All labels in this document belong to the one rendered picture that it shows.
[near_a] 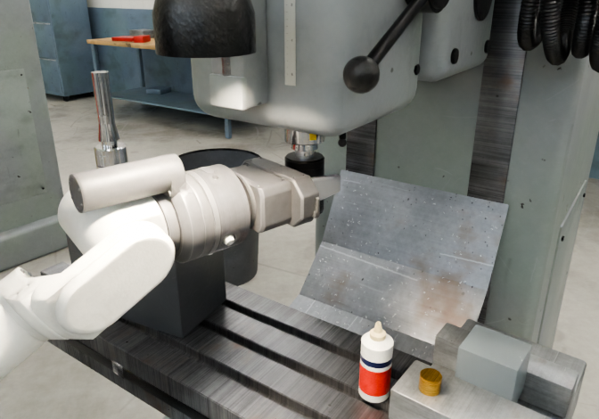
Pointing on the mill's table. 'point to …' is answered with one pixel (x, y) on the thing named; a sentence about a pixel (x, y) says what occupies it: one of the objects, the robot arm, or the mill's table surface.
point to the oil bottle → (375, 365)
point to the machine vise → (555, 384)
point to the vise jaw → (450, 400)
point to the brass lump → (430, 382)
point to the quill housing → (326, 51)
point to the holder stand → (178, 294)
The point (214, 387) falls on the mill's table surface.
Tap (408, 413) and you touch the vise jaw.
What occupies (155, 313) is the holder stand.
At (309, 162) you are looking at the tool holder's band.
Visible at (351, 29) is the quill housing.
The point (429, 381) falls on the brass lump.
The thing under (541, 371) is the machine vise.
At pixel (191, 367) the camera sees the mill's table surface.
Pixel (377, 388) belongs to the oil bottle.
